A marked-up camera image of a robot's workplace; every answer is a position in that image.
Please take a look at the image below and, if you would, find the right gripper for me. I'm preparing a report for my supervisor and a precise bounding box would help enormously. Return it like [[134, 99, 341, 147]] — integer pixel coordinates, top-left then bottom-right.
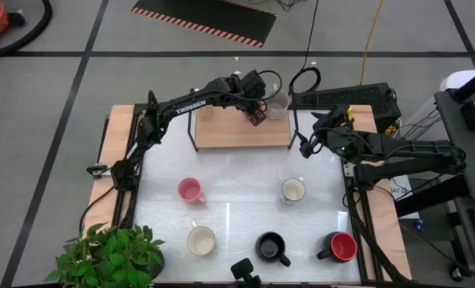
[[299, 106, 357, 160]]

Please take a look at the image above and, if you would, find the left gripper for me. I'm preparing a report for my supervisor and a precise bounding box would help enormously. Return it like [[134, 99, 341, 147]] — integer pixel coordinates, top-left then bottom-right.
[[237, 70, 269, 118]]

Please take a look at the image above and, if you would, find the white mug blue pattern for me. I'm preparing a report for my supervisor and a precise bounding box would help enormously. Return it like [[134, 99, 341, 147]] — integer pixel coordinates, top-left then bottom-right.
[[280, 177, 307, 206]]

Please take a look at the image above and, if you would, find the pink mug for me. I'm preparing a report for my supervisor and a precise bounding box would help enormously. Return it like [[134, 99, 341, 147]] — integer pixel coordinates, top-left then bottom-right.
[[177, 177, 207, 205]]

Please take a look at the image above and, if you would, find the black mug red interior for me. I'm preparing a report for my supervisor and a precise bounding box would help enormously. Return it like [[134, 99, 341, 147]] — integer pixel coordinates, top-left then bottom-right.
[[316, 230, 359, 264]]

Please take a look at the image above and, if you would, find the all black mug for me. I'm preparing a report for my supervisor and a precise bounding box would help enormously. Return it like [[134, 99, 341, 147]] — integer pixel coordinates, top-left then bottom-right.
[[254, 230, 293, 268]]

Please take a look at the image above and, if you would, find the pale green mug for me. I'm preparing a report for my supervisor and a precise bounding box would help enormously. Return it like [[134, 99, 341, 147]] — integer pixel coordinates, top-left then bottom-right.
[[186, 219, 218, 257]]

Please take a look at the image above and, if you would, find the black vented equipment box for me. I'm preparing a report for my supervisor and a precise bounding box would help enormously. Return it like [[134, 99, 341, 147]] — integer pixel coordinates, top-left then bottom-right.
[[301, 82, 402, 135]]

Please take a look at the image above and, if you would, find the white paper label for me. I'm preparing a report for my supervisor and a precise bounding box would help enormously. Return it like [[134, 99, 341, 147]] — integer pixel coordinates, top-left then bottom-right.
[[389, 175, 413, 198]]

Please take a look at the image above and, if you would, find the black orange-striped floor mat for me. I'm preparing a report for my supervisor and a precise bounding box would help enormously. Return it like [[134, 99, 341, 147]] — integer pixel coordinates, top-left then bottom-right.
[[131, 0, 278, 49]]

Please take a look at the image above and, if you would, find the wooden table side board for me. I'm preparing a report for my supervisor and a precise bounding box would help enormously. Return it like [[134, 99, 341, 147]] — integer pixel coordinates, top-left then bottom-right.
[[349, 104, 413, 281], [83, 104, 137, 241]]

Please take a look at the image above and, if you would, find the white round bin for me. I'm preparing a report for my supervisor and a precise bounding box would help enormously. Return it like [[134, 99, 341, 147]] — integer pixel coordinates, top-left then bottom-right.
[[405, 70, 475, 129]]

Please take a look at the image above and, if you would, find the grey desk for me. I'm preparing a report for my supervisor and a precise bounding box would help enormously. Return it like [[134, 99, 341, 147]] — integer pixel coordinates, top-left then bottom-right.
[[433, 90, 475, 201]]

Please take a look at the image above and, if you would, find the green potted plant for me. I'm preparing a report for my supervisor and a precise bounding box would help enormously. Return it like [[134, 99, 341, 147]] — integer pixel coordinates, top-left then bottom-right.
[[44, 222, 166, 288]]

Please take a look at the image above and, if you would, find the wooden shelf black frame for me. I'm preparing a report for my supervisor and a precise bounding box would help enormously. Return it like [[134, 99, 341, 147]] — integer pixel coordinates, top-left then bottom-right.
[[186, 104, 301, 153]]

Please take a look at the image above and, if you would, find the yellow cable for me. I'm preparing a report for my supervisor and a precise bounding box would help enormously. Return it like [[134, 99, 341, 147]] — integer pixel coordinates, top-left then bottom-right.
[[359, 0, 385, 86]]

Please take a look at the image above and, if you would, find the black hanging cable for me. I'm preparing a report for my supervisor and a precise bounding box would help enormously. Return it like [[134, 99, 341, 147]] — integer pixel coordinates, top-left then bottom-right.
[[288, 0, 322, 97]]

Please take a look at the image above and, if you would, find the black table-level camera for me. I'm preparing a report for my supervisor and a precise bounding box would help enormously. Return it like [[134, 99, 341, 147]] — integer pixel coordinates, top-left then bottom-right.
[[230, 258, 265, 288]]

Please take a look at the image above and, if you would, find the black vacuum hose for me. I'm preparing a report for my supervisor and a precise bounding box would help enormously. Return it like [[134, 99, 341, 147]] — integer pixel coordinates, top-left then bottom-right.
[[0, 0, 54, 61]]

